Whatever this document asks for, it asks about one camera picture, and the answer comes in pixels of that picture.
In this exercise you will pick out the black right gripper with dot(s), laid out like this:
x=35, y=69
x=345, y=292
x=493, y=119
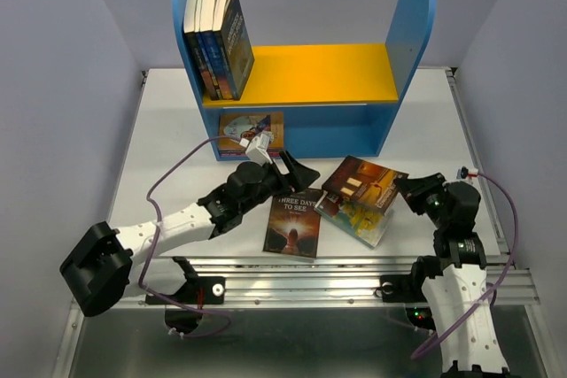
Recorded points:
x=412, y=188

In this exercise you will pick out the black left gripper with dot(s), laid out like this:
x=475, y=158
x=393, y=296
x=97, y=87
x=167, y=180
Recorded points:
x=300, y=176

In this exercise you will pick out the Othello picture book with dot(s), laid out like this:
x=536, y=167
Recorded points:
x=248, y=125

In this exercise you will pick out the Nineteen Eighty-Four book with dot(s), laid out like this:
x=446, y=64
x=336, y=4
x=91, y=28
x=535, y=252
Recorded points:
x=237, y=48

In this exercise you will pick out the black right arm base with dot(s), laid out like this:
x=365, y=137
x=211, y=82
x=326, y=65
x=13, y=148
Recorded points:
x=407, y=288

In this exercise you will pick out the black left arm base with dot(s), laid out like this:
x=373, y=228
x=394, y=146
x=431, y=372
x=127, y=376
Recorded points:
x=188, y=312

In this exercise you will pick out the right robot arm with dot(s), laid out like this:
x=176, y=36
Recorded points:
x=453, y=281

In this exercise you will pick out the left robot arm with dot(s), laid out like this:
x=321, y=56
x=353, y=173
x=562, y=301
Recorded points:
x=108, y=264

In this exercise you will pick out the dark orange cover book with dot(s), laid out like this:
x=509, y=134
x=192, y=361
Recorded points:
x=364, y=183

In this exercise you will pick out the Three Days to See book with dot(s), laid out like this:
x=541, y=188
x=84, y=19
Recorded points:
x=294, y=225

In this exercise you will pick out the Huckleberry Finn paperback book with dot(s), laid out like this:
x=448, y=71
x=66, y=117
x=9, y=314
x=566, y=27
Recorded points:
x=361, y=223

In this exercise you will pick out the pink spine Roald Dahl book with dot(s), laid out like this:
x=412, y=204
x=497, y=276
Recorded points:
x=241, y=153

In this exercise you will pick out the blue and yellow bookshelf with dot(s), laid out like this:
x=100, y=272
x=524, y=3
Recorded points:
x=336, y=99

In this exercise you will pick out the upright blue orange book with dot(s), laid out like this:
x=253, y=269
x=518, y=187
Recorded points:
x=220, y=61

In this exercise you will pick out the upright book on shelf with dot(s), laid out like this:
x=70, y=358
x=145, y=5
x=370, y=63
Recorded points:
x=204, y=26
x=191, y=37

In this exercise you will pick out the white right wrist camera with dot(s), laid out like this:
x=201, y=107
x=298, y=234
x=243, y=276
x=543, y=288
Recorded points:
x=465, y=173

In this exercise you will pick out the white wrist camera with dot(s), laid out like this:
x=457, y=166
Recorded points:
x=257, y=149
x=465, y=173

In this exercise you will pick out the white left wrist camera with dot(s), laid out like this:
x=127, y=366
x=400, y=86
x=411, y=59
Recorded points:
x=257, y=149

